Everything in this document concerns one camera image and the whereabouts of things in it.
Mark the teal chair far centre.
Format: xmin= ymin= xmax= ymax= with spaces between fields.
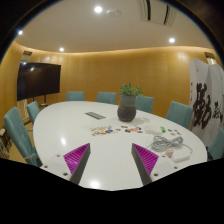
xmin=97 ymin=92 xmax=116 ymax=104

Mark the white charger with green plug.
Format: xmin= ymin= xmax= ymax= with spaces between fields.
xmin=145 ymin=125 xmax=165 ymax=135

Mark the teal chair behind plant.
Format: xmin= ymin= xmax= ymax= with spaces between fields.
xmin=136 ymin=96 xmax=154 ymax=113

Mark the teal chair far left-centre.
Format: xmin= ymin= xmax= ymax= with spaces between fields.
xmin=66 ymin=91 xmax=84 ymax=101

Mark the colourful small cards pile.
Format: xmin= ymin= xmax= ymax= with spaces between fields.
xmin=90 ymin=126 xmax=114 ymax=136

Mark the white coiled cable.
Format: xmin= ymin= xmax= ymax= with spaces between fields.
xmin=146 ymin=134 xmax=194 ymax=154

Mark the green potted plant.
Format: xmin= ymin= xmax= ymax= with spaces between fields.
xmin=119 ymin=83 xmax=143 ymax=96

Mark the teal chair near left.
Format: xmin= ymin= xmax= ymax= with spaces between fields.
xmin=4 ymin=107 xmax=42 ymax=167

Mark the white calligraphy screen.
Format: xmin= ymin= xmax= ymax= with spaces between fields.
xmin=189 ymin=59 xmax=224 ymax=147

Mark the black wall television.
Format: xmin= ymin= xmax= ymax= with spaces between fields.
xmin=17 ymin=63 xmax=61 ymax=101

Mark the teal chair far right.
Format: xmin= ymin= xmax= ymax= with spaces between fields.
xmin=166 ymin=101 xmax=193 ymax=128

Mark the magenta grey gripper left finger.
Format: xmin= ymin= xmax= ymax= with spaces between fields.
xmin=40 ymin=142 xmax=92 ymax=185

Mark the grey plant pot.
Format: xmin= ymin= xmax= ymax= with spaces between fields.
xmin=117 ymin=95 xmax=136 ymax=122

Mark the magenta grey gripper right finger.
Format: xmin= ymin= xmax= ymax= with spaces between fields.
xmin=130 ymin=142 xmax=184 ymax=187

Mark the ceiling air vent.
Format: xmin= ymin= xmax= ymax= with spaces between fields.
xmin=137 ymin=0 xmax=176 ymax=26

